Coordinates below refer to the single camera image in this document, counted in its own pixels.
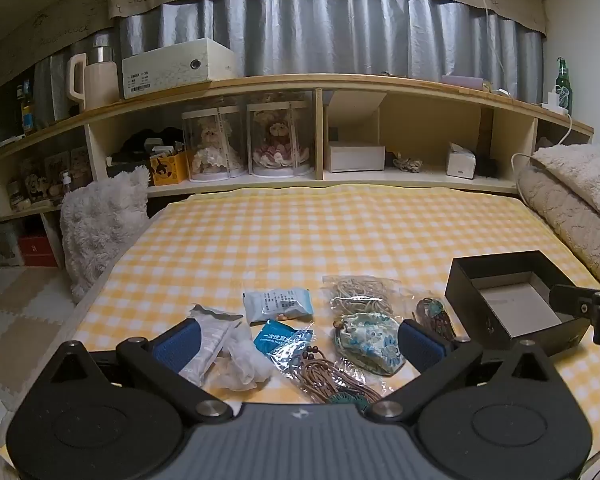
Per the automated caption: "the cream mug with lid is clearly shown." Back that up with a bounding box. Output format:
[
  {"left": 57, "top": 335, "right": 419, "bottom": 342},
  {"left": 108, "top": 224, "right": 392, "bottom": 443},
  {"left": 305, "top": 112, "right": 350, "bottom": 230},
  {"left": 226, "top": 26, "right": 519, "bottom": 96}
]
[{"left": 67, "top": 46, "right": 121, "bottom": 113}]

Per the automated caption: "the pink doll display case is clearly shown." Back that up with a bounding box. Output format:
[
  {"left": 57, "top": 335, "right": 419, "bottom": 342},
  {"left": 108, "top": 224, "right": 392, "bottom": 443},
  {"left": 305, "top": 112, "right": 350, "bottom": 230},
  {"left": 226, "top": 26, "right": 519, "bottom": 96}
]
[{"left": 246, "top": 101, "right": 314, "bottom": 179}]

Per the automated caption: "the white shoe box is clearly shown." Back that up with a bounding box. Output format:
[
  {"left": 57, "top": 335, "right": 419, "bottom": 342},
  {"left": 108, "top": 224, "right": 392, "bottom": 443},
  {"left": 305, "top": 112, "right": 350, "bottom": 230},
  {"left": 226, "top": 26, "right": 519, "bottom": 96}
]
[{"left": 122, "top": 37, "right": 237, "bottom": 100}]

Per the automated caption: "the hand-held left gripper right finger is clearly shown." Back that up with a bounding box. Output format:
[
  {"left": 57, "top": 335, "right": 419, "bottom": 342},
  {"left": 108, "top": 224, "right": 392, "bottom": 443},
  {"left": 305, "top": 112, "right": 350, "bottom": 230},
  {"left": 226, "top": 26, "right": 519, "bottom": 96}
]
[{"left": 365, "top": 321, "right": 551, "bottom": 423}]

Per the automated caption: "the clear packet with blue label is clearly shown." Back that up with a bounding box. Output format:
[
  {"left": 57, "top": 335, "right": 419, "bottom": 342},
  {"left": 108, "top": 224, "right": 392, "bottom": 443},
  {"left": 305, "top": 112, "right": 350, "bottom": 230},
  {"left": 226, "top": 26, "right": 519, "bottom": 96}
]
[{"left": 252, "top": 319, "right": 315, "bottom": 372}]

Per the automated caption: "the light blue wipe packet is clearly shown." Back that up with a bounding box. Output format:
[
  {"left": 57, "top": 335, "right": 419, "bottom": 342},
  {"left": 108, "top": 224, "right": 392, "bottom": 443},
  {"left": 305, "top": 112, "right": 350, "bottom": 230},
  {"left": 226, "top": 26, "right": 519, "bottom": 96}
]
[{"left": 242, "top": 286, "right": 314, "bottom": 324}]

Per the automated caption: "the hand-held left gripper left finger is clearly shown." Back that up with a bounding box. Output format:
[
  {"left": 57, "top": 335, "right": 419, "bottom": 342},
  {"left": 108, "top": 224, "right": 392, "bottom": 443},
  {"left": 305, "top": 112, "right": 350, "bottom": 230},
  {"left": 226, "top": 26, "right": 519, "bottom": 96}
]
[{"left": 50, "top": 319, "right": 233, "bottom": 423}]

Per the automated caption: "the white rectangular box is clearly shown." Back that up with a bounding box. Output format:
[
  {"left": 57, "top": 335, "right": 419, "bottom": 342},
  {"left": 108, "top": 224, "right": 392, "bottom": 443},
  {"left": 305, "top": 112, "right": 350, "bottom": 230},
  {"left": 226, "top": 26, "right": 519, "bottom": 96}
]
[{"left": 328, "top": 142, "right": 386, "bottom": 174}]

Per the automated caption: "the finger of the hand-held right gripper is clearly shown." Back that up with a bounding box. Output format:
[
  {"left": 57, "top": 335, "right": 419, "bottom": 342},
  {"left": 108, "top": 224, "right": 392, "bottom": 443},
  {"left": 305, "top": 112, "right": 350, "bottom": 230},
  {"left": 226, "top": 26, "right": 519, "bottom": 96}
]
[{"left": 549, "top": 283, "right": 600, "bottom": 319}]

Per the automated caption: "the grey curtain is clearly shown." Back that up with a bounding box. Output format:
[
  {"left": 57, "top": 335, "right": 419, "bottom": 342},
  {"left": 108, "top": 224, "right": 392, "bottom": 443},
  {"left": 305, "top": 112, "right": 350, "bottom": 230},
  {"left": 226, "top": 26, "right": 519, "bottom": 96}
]
[{"left": 32, "top": 0, "right": 546, "bottom": 126}]

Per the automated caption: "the white fluffy blanket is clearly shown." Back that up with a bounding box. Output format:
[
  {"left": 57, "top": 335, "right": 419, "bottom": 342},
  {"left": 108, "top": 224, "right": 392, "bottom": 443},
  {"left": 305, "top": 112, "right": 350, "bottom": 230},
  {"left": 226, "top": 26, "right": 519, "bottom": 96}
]
[{"left": 531, "top": 144, "right": 600, "bottom": 233}]

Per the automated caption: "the beige textured quilt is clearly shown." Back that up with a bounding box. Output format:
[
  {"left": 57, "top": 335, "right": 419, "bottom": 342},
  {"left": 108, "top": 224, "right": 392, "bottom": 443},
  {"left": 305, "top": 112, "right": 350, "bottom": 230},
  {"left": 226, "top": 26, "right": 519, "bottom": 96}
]
[{"left": 516, "top": 165, "right": 600, "bottom": 281}]

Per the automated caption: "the yellow cardboard box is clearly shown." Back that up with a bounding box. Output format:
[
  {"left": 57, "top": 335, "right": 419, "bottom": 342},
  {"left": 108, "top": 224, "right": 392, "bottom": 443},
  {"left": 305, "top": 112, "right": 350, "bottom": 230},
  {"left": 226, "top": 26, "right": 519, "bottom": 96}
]
[{"left": 149, "top": 150, "right": 189, "bottom": 186}]

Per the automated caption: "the white tissue box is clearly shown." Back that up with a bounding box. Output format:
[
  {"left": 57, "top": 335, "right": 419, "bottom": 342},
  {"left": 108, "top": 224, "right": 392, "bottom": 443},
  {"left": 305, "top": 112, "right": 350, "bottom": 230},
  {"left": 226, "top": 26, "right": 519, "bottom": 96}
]
[{"left": 447, "top": 142, "right": 476, "bottom": 180}]

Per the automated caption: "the floral brocade pouch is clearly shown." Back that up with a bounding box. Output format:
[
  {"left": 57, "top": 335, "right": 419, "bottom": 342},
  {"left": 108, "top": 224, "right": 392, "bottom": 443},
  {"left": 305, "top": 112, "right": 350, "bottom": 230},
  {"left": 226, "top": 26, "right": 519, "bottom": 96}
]
[{"left": 332, "top": 312, "right": 407, "bottom": 377}]

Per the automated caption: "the crumpled clear plastic bag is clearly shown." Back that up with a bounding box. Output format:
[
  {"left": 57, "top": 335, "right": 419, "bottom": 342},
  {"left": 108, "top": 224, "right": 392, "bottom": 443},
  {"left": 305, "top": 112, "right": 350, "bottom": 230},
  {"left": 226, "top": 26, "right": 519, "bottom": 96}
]
[{"left": 214, "top": 320, "right": 277, "bottom": 392}]

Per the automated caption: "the bundled cord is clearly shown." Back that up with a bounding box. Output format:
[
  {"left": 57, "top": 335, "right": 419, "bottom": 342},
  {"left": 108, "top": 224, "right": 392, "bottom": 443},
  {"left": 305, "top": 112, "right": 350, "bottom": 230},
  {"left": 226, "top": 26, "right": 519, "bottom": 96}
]
[{"left": 392, "top": 156, "right": 425, "bottom": 175}]

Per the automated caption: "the grey foil seat cushion packet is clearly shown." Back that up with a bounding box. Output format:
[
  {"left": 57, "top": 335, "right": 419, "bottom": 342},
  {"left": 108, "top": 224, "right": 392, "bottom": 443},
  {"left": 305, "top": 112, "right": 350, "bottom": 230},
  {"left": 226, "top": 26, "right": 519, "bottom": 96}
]
[{"left": 179, "top": 304, "right": 244, "bottom": 387}]

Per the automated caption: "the yellow label bottle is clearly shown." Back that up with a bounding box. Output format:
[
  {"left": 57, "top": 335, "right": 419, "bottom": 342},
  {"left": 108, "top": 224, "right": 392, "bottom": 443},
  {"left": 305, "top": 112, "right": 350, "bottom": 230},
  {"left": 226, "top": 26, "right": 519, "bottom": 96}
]
[{"left": 21, "top": 80, "right": 36, "bottom": 136}]

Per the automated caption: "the flat purple box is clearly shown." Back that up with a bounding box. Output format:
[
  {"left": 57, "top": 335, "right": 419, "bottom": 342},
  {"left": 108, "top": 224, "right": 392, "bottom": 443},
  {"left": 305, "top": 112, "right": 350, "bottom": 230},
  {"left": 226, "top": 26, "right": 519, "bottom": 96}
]
[{"left": 441, "top": 74, "right": 490, "bottom": 89}]

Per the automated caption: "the brown tassel cord ornament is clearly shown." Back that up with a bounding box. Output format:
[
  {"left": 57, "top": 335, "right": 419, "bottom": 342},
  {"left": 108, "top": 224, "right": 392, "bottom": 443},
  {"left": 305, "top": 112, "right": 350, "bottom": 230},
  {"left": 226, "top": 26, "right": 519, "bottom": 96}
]
[{"left": 284, "top": 345, "right": 383, "bottom": 407}]

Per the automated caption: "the grey fluffy pillow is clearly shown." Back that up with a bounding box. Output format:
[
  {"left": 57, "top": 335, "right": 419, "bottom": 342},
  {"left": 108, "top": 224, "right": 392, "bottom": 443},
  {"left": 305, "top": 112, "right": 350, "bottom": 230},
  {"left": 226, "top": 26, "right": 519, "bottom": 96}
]
[{"left": 60, "top": 165, "right": 151, "bottom": 306}]

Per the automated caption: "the red box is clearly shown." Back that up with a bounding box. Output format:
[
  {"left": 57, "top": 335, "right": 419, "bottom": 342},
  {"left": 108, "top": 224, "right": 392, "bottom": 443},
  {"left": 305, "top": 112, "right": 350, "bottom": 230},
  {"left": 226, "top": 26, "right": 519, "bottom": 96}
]
[{"left": 18, "top": 232, "right": 60, "bottom": 268}]

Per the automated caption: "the wooden headboard shelf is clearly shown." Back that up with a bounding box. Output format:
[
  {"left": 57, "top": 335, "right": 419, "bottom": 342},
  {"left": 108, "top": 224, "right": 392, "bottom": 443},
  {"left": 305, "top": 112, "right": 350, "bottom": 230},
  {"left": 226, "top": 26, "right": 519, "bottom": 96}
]
[{"left": 0, "top": 74, "right": 595, "bottom": 231}]

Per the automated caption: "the yellow white checkered blanket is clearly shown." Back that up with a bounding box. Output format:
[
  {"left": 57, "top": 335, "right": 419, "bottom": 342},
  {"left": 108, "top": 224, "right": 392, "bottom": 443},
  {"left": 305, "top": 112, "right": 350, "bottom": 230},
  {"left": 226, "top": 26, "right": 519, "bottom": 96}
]
[{"left": 0, "top": 182, "right": 600, "bottom": 480}]

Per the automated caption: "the clear bag of rubber bands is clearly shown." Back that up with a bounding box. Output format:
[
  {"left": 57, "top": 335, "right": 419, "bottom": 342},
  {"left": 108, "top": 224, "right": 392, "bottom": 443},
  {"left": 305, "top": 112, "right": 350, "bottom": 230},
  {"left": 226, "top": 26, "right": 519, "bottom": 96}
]
[{"left": 322, "top": 274, "right": 402, "bottom": 319}]

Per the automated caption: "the green glass bottle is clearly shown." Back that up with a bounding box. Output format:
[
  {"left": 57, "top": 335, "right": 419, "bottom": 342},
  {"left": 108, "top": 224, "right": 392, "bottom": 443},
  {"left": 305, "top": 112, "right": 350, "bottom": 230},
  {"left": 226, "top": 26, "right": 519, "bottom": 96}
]
[{"left": 555, "top": 57, "right": 574, "bottom": 116}]

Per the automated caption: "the black cardboard box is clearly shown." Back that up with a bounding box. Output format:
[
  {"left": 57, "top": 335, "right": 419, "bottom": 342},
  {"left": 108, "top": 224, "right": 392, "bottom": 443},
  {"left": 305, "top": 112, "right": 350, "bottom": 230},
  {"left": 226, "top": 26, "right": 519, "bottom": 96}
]
[{"left": 444, "top": 250, "right": 592, "bottom": 359}]

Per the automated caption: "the black cloth pile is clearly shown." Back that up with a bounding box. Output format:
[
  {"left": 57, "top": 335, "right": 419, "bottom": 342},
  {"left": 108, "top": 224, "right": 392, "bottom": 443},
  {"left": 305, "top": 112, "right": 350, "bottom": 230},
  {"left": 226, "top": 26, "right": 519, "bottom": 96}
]
[{"left": 119, "top": 127, "right": 184, "bottom": 162}]

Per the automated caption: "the dark patterned packet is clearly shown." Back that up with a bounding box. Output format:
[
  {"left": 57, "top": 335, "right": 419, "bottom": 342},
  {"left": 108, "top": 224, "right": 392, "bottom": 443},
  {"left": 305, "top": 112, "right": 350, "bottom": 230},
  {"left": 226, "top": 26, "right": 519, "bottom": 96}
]
[{"left": 412, "top": 297, "right": 457, "bottom": 347}]

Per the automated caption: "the cream doll display case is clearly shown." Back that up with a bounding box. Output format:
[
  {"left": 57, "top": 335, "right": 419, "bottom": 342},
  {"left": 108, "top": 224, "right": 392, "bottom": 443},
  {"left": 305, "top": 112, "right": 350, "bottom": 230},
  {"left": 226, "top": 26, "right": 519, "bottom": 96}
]
[{"left": 181, "top": 105, "right": 249, "bottom": 183}]

